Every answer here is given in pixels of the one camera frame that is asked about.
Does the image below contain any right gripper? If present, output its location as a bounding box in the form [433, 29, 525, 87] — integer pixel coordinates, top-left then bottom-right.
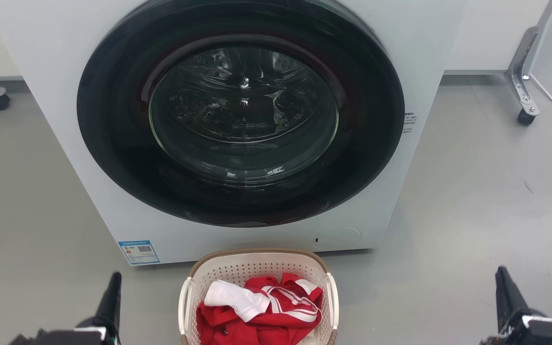
[482, 266, 552, 345]

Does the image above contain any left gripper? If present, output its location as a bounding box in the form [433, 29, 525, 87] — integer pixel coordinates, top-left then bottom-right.
[10, 272, 122, 345]

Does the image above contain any cream perforated laundry basket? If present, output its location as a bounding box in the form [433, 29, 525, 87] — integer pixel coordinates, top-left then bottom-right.
[178, 248, 340, 345]

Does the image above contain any blue energy label sticker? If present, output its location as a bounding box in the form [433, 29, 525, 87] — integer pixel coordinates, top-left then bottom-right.
[118, 240, 161, 265]

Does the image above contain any round black glass washer door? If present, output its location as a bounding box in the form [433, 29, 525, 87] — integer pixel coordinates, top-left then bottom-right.
[77, 0, 405, 228]

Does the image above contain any red garment with white stripes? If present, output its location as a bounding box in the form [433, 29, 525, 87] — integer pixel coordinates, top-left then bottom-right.
[196, 273, 324, 345]

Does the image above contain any metal leg with black caster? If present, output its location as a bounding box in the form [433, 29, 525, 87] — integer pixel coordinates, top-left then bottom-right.
[505, 0, 552, 126]

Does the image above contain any white front-load washing machine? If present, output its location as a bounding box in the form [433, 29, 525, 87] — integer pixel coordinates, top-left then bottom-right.
[0, 0, 468, 266]

